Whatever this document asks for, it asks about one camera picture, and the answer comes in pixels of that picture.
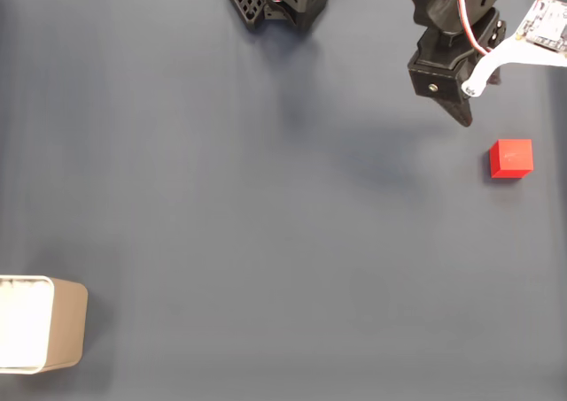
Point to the red cube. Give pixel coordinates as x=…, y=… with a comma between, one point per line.
x=511, y=157

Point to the beige plastic box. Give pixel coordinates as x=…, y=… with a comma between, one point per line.
x=66, y=326

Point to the white tissue paper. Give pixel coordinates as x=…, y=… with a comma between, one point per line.
x=22, y=321

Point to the camera board on white bracket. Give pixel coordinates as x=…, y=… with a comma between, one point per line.
x=549, y=29

